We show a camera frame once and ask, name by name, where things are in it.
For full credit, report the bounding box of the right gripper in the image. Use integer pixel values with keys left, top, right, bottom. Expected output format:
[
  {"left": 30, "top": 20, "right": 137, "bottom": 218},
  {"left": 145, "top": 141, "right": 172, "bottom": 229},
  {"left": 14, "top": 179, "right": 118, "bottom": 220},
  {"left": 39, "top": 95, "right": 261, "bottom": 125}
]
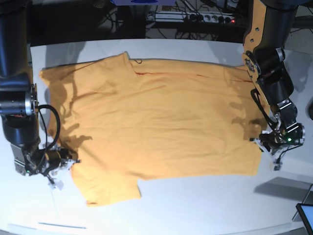
[{"left": 40, "top": 147, "right": 81, "bottom": 190}]

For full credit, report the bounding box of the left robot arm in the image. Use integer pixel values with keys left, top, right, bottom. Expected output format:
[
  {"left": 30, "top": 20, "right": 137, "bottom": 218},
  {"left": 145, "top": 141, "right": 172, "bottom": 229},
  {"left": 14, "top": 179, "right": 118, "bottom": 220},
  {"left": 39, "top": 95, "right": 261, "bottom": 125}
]
[{"left": 242, "top": 0, "right": 305, "bottom": 171}]

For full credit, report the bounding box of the white power strip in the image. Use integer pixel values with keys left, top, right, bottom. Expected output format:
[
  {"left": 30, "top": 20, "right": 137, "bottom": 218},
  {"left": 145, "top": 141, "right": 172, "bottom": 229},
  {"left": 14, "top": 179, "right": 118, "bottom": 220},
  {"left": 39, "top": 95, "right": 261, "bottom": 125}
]
[{"left": 147, "top": 11, "right": 236, "bottom": 24}]

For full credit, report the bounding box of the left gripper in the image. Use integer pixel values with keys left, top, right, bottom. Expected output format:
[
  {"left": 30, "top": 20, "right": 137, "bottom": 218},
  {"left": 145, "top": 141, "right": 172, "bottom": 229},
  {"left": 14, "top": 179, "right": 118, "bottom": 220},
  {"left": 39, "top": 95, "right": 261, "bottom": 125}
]
[{"left": 249, "top": 131, "right": 289, "bottom": 171}]

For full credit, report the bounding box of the white label strip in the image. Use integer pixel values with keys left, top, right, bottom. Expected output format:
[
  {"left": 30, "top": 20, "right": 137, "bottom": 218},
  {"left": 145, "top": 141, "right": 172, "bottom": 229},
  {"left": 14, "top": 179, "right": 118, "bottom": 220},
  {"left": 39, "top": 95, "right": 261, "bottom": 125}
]
[{"left": 38, "top": 222, "right": 87, "bottom": 229}]

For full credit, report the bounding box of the yellow T-shirt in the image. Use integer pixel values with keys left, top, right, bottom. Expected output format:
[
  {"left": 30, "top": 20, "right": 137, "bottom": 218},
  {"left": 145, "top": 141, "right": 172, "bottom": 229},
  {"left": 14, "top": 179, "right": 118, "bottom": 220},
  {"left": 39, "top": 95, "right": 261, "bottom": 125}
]
[{"left": 39, "top": 53, "right": 267, "bottom": 207}]

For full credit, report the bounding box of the tablet screen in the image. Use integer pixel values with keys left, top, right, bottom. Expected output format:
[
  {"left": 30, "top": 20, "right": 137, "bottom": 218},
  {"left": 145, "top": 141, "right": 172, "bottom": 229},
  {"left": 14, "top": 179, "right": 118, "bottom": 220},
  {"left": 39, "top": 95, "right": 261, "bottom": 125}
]
[{"left": 296, "top": 203, "right": 313, "bottom": 235}]

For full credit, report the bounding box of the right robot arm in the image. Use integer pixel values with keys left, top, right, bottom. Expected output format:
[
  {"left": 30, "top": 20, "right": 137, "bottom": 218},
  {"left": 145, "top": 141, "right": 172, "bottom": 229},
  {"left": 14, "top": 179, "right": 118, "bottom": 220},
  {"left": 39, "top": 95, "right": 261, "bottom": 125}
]
[{"left": 0, "top": 0, "right": 80, "bottom": 189}]

